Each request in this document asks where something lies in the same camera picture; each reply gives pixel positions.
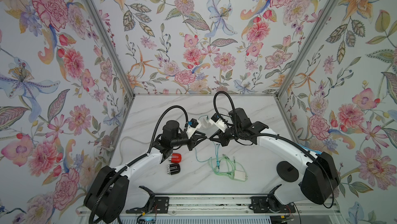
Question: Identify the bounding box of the white charger green cable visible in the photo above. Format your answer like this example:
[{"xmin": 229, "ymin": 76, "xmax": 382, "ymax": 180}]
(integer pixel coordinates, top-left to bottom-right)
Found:
[{"xmin": 207, "ymin": 156, "xmax": 249, "ymax": 183}]

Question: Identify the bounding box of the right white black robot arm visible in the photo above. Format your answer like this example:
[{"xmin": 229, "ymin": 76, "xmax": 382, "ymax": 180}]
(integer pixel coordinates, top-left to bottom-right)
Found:
[{"xmin": 209, "ymin": 91, "xmax": 340, "ymax": 213}]

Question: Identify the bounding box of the blue microphone on stand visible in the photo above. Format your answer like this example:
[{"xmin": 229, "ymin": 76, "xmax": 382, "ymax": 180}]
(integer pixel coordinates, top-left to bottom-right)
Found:
[{"xmin": 276, "ymin": 144, "xmax": 323, "ymax": 183}]

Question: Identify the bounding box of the black mounting plate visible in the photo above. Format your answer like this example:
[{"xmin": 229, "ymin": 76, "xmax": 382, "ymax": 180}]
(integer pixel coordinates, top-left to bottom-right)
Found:
[
  {"xmin": 123, "ymin": 186, "xmax": 170, "ymax": 214},
  {"xmin": 249, "ymin": 184, "xmax": 296, "ymax": 214}
]

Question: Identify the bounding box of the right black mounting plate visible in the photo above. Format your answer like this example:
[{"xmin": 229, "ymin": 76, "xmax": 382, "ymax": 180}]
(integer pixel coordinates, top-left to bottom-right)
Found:
[{"xmin": 249, "ymin": 184, "xmax": 296, "ymax": 214}]

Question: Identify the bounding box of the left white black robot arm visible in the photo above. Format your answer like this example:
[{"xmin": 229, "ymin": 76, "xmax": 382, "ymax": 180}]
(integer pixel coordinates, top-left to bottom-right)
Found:
[{"xmin": 84, "ymin": 105, "xmax": 207, "ymax": 224}]

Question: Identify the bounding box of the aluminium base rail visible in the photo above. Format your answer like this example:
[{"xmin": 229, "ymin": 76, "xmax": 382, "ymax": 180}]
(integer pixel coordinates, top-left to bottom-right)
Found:
[{"xmin": 119, "ymin": 194, "xmax": 340, "ymax": 217}]

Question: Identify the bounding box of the black electric shaver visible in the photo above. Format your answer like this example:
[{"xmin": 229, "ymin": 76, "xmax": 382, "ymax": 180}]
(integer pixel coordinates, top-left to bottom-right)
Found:
[{"xmin": 167, "ymin": 163, "xmax": 181, "ymax": 175}]

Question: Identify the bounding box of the red electric shaver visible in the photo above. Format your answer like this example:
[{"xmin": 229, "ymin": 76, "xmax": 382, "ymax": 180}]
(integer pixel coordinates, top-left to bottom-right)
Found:
[{"xmin": 169, "ymin": 153, "xmax": 182, "ymax": 164}]

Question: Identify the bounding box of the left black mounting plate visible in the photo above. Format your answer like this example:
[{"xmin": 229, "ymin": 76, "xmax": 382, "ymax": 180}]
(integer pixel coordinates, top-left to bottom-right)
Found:
[{"xmin": 123, "ymin": 186, "xmax": 170, "ymax": 214}]

